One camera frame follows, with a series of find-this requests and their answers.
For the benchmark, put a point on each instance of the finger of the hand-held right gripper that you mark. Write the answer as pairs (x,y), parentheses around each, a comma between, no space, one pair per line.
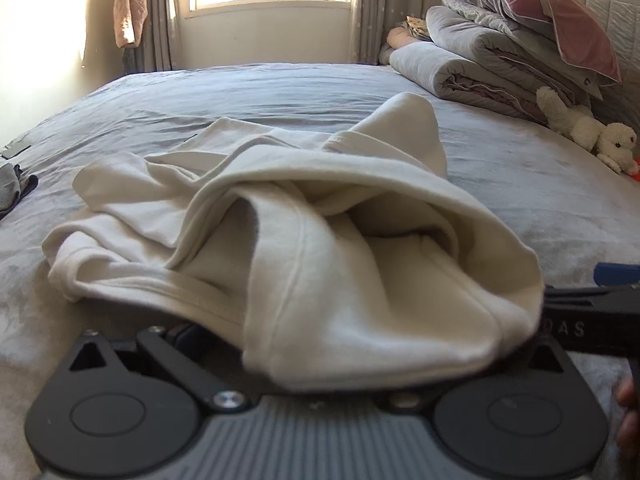
(570,296)
(620,275)

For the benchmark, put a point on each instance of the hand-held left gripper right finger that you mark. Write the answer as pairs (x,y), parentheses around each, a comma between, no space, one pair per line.
(542,377)

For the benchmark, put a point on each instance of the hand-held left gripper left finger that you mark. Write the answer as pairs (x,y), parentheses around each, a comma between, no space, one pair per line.
(185,342)

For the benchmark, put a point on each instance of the cream long-sleeve sweatshirt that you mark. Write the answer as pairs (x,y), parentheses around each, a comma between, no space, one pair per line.
(350,285)

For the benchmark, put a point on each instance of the person's right hand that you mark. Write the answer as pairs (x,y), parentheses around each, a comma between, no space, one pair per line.
(631,410)

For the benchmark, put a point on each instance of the orange packet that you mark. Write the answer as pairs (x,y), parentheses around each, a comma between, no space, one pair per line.
(635,167)

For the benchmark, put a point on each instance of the white plush toy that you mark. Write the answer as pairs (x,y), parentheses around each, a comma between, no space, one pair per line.
(575,125)

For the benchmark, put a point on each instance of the dark grey cloth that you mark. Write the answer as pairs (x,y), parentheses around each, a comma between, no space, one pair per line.
(29,185)

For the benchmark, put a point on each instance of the light grey cloth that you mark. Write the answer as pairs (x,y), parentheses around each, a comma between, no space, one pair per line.
(7,187)

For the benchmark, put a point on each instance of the grey padded headboard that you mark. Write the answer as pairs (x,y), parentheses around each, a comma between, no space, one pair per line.
(625,35)

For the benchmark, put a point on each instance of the folded grey duvet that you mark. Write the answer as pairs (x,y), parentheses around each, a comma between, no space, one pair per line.
(465,40)

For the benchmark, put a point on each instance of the grey bed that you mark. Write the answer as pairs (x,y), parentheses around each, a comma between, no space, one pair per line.
(300,90)

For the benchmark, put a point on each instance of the pale pink cushion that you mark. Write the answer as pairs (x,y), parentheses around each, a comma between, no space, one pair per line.
(400,37)

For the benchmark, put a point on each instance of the grey curtain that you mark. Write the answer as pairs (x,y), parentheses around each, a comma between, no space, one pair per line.
(380,0)
(155,20)

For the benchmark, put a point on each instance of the pink hanging cloth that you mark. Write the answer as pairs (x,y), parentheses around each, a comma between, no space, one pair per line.
(129,10)

